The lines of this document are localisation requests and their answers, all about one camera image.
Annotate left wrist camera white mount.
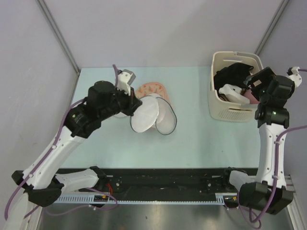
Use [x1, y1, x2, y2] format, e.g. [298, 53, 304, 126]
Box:
[117, 69, 136, 96]

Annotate white slotted cable duct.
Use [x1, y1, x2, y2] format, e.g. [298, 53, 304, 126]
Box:
[55, 191, 236, 205]

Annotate pink round mesh laundry bag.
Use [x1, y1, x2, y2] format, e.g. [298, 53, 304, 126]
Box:
[114, 112, 130, 119]

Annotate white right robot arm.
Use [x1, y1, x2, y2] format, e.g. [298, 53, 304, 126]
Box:
[221, 67, 302, 215]

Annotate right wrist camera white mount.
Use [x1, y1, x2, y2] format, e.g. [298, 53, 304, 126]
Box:
[287, 67, 302, 88]

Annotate white mesh laundry bag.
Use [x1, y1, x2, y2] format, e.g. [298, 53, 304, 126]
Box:
[130, 93, 177, 136]

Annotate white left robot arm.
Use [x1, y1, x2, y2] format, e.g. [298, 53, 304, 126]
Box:
[12, 81, 142, 207]

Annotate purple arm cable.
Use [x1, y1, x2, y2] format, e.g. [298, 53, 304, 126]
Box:
[4, 64, 120, 219]
[237, 68, 307, 230]

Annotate floral peach mesh laundry bag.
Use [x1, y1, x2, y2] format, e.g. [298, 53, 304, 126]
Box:
[135, 82, 172, 105]

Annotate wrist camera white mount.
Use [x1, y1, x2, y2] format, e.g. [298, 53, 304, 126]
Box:
[117, 69, 136, 96]
[287, 67, 302, 88]

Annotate aluminium frame rail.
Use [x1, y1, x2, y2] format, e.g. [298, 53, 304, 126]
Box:
[285, 175, 295, 192]

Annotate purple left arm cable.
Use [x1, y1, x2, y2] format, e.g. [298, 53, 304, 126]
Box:
[4, 64, 120, 219]

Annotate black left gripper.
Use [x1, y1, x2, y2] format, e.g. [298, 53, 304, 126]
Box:
[99, 84, 142, 121]

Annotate white garment in basket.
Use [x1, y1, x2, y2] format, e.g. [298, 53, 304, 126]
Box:
[218, 84, 249, 104]

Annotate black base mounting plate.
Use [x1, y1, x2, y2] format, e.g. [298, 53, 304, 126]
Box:
[56, 167, 250, 201]

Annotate cream perforated plastic basket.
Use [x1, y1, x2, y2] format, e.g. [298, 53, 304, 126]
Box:
[208, 51, 263, 122]

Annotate pink bra with black straps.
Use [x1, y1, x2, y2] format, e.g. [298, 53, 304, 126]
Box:
[243, 91, 259, 104]

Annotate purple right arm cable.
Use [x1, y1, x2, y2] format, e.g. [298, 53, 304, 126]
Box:
[237, 68, 307, 230]

